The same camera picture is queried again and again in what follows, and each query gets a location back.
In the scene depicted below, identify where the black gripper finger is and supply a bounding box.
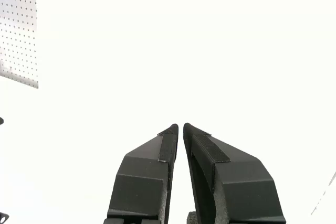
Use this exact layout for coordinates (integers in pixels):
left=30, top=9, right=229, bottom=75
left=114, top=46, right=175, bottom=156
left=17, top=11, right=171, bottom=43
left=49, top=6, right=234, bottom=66
left=183, top=122, right=287, bottom=224
left=103, top=123, right=180, bottom=224

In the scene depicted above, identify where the white perforated pegboard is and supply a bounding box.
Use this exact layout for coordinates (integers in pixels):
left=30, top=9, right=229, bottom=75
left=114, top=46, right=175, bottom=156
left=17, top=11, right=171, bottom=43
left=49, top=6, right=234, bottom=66
left=0, top=0, right=39, bottom=90

